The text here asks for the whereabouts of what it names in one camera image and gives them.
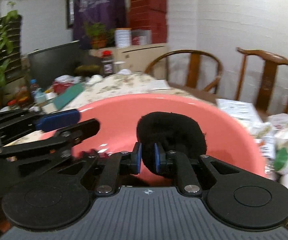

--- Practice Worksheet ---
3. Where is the black knit glove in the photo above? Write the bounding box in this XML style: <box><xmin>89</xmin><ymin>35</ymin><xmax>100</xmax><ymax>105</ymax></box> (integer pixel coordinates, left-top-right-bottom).
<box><xmin>136</xmin><ymin>112</ymin><xmax>207</xmax><ymax>176</ymax></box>

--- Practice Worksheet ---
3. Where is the pink plastic basin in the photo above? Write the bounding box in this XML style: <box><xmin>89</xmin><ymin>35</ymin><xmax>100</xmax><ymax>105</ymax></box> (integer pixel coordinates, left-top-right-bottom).
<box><xmin>40</xmin><ymin>93</ymin><xmax>267</xmax><ymax>186</ymax></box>

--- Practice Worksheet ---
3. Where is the black computer monitor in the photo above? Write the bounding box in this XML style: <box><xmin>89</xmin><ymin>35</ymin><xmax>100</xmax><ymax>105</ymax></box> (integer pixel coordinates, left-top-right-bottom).
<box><xmin>27</xmin><ymin>39</ymin><xmax>101</xmax><ymax>91</ymax></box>

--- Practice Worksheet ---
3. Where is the white printed paper bag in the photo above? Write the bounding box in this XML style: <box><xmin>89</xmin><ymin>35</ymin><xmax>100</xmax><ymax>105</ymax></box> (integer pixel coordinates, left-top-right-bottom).
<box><xmin>216</xmin><ymin>99</ymin><xmax>263</xmax><ymax>133</ymax></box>

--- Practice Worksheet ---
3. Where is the dark jar red lid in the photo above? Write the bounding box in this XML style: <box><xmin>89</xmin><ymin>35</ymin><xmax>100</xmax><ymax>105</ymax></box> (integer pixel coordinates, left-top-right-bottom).
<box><xmin>102</xmin><ymin>50</ymin><xmax>114</xmax><ymax>77</ymax></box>

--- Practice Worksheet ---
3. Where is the round-back wooden chair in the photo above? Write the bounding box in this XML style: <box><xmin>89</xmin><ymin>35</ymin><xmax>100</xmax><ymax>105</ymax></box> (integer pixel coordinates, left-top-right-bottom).
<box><xmin>144</xmin><ymin>49</ymin><xmax>224</xmax><ymax>94</ymax></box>

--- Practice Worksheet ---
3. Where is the beige low cabinet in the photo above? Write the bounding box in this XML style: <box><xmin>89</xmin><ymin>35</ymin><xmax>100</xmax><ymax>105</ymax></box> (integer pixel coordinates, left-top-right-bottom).
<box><xmin>89</xmin><ymin>43</ymin><xmax>169</xmax><ymax>72</ymax></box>

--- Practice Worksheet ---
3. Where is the white tin can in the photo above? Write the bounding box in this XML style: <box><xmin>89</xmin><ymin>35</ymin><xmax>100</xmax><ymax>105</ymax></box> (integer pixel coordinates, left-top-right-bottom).
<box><xmin>115</xmin><ymin>28</ymin><xmax>132</xmax><ymax>48</ymax></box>

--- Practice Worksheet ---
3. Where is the potted green plant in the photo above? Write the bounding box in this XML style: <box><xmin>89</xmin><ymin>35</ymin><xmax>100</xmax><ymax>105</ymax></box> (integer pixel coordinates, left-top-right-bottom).
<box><xmin>83</xmin><ymin>22</ymin><xmax>115</xmax><ymax>49</ymax></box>

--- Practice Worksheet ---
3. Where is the straight-back wooden chair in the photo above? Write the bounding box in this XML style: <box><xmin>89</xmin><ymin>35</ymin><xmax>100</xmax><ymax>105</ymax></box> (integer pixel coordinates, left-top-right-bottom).
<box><xmin>234</xmin><ymin>47</ymin><xmax>288</xmax><ymax>113</ymax></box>

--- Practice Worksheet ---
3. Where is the stack of red boxes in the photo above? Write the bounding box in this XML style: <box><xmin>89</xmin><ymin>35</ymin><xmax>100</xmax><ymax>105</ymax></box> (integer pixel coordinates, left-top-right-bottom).
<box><xmin>128</xmin><ymin>0</ymin><xmax>168</xmax><ymax>43</ymax></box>

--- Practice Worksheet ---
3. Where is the purple hanging banner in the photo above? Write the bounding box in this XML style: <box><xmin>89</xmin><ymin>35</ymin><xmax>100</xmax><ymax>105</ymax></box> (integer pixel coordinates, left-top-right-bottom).
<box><xmin>73</xmin><ymin>0</ymin><xmax>127</xmax><ymax>50</ymax></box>

